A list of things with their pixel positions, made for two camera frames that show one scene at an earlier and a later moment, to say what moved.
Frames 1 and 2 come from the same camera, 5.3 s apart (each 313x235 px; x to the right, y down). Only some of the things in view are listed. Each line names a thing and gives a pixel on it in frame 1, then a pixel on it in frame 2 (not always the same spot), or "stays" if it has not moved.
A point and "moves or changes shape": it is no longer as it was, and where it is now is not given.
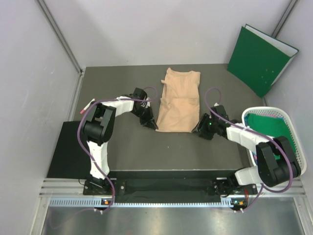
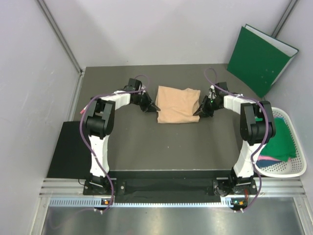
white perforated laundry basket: (277, 111) stays
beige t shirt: (179, 105) moves or changes shape
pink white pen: (83, 109) stays
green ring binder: (258, 59) stays
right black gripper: (204, 132) to (207, 113)
